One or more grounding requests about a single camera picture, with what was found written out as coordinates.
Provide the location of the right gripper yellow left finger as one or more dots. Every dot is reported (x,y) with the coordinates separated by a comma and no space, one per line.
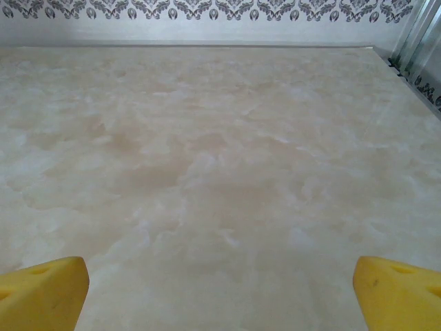
(41,300)

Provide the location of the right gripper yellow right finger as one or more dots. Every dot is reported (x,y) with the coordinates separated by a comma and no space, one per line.
(403,300)

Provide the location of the aluminium frame post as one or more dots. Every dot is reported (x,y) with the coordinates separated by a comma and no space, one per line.
(418,27)

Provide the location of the thin aluminium frame rail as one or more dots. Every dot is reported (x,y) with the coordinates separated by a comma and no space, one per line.
(206,43)

